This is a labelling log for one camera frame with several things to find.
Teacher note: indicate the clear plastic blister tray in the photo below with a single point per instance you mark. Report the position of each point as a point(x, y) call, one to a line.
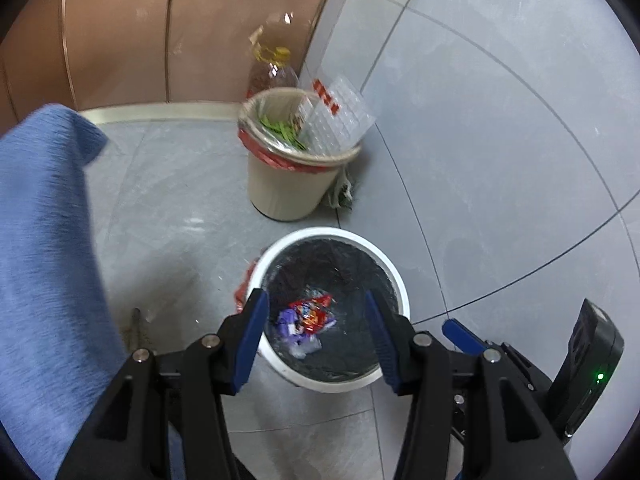
point(335, 120)

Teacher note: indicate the yellow cooking oil bottle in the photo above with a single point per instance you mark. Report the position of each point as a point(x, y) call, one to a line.
point(272, 77)

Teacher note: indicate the white bin with black liner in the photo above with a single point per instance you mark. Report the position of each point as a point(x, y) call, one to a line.
point(327, 235)

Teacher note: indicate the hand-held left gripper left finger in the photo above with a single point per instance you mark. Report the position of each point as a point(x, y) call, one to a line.
point(250, 345)

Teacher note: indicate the green vegetable scraps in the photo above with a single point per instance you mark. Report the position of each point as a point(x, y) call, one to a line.
point(280, 130)

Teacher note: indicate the blue terry towel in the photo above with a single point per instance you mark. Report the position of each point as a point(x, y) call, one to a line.
point(45, 260)

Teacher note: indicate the purple candy wrapper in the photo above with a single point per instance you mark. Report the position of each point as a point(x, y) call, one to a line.
point(287, 320)

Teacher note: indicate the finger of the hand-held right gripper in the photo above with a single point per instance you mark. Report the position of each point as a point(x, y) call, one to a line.
point(457, 332)

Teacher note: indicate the beige plastic bin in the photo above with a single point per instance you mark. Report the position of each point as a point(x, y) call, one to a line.
point(285, 192)

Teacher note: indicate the red snack wrapper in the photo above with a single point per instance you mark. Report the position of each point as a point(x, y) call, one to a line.
point(310, 312)

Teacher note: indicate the grey floor rag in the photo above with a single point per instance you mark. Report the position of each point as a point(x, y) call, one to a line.
point(342, 192)

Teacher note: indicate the red plastic bin liner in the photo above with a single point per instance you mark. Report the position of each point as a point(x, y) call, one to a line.
point(270, 160)

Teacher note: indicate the copper base cabinets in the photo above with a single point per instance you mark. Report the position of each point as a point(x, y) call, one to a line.
point(125, 35)

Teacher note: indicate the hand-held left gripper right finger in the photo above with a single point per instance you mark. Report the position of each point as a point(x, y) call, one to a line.
point(385, 345)

